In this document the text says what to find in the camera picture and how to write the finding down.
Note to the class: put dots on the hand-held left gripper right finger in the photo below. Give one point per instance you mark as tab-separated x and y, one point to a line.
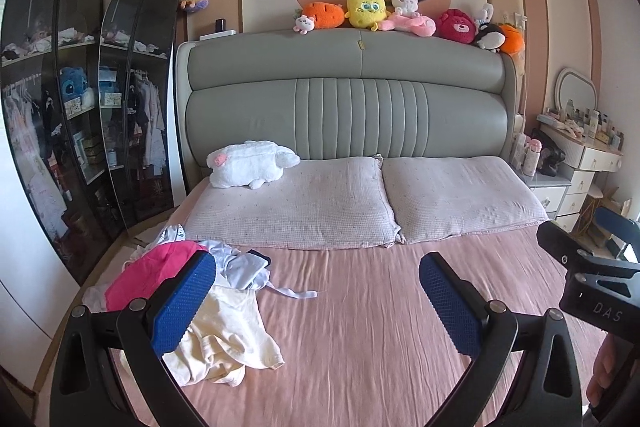
447	302

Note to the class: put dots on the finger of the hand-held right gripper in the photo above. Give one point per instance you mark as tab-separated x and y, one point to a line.
555	239

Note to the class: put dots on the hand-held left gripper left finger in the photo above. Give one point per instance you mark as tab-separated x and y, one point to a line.
185	302

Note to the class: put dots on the person's right hand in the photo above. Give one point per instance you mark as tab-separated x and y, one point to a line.
602	367

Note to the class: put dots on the white nightstand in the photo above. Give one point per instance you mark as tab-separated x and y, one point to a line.
547	194

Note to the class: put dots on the white garment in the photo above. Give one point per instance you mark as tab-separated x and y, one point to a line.
240	269

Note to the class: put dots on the dark blue chair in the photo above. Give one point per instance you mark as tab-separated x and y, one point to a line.
617	222

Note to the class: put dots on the black bag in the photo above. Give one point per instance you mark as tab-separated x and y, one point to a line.
550	162

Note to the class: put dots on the pink bottle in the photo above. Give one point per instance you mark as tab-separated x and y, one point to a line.
534	154

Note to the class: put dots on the white dressing table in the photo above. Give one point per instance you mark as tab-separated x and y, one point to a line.
595	157

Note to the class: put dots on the white bottle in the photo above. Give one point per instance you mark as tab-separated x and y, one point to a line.
520	152

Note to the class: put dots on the pale pink pillow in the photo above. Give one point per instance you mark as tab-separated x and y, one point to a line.
460	197
300	207

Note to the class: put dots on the row of cosmetic bottles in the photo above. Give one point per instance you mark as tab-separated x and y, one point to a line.
600	127

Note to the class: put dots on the white vanity mirror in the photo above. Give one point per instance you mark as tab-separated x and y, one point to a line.
577	88

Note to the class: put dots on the white plush rabbit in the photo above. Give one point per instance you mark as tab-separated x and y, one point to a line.
250	162

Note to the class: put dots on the grey upholstered headboard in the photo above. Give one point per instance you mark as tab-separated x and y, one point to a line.
240	107

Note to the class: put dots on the black and white plush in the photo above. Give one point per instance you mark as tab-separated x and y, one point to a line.
489	38

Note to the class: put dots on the dark glass wardrobe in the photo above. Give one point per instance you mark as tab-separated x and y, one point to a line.
45	132

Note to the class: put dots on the red bear plush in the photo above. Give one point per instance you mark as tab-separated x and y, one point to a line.
455	27

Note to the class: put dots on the small white rabbit plush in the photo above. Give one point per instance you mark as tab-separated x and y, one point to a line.
485	14

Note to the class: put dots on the blue plush toy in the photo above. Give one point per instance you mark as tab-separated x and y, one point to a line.
75	84

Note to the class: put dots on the pink plush toy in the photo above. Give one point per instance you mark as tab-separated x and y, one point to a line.
407	26

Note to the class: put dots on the small black device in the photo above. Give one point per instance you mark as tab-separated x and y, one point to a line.
220	25

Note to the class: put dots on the white bear plush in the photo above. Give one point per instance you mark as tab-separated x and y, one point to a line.
404	3

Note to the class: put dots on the yellow sponge plush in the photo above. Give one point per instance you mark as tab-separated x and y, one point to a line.
366	11

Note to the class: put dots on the small white pink plush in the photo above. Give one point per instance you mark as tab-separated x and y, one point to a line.
303	24

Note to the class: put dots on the orange carrot plush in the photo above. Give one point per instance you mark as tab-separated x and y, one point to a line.
325	16

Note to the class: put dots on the white wall socket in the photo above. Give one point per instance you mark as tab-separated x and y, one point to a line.
521	21

